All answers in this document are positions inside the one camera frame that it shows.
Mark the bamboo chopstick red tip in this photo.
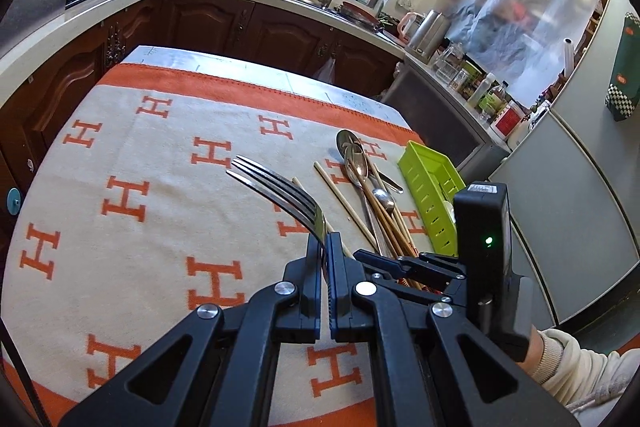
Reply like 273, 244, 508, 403
314, 161, 378, 253

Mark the steel tablespoon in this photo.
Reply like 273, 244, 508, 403
345, 157, 397, 259

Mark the large steel soup spoon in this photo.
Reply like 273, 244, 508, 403
336, 129, 404, 194

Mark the steel fork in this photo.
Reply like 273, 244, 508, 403
226, 155, 328, 246

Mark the white sleeve forearm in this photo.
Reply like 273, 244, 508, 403
518, 329, 639, 426

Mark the green plastic utensil tray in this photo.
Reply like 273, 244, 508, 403
398, 141, 465, 257

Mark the grey refrigerator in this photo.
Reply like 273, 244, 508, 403
491, 0, 639, 329

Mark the red label canister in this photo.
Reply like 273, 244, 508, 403
491, 101, 525, 140

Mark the orange white H-pattern cloth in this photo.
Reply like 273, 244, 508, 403
1, 58, 416, 423

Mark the steel electric kettle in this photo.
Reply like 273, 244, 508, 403
407, 10, 450, 64

